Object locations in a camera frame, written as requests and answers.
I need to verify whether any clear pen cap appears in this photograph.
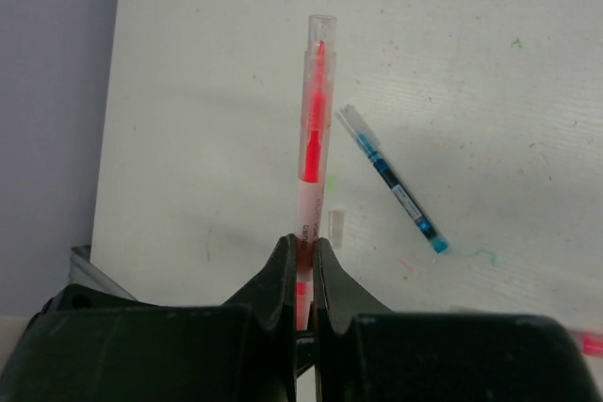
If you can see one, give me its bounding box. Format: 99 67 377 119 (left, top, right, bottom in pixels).
328 209 345 249

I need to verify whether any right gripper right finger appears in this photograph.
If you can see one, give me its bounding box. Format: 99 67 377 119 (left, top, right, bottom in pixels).
313 239 602 401

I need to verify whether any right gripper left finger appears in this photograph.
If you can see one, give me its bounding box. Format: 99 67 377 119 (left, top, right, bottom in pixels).
1 235 296 401

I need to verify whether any dark red pen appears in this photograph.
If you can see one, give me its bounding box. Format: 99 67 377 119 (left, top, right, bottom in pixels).
567 328 603 359

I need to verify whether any red highlighter pen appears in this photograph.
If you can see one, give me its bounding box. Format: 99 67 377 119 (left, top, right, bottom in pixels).
294 15 336 331

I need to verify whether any blue gel pen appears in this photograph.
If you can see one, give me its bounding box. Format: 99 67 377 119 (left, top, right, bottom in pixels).
335 105 448 253

